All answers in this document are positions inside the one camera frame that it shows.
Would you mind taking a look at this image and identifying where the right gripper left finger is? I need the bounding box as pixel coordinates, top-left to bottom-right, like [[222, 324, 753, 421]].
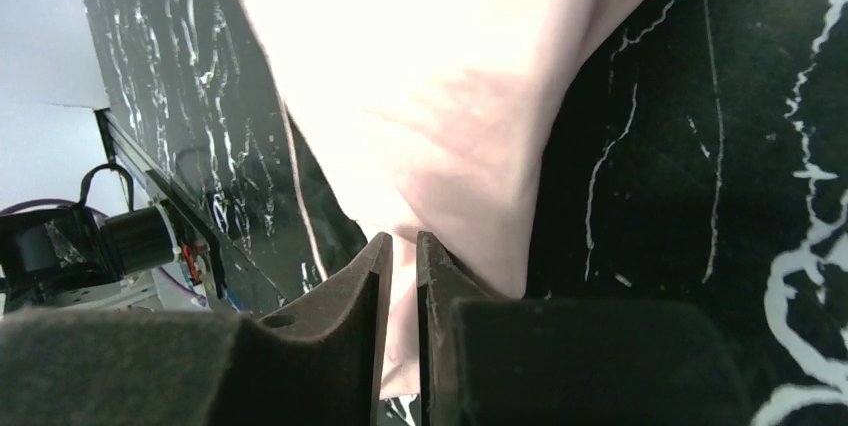
[[1, 233, 392, 425]]

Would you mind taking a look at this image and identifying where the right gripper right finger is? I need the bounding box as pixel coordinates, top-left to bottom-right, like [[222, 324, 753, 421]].
[[416, 232, 752, 425]]

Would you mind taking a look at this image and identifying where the pink and black folding umbrella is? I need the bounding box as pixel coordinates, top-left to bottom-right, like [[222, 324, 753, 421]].
[[195, 0, 698, 400]]

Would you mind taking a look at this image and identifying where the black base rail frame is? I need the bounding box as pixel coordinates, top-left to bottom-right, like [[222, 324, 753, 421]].
[[0, 108, 319, 318]]

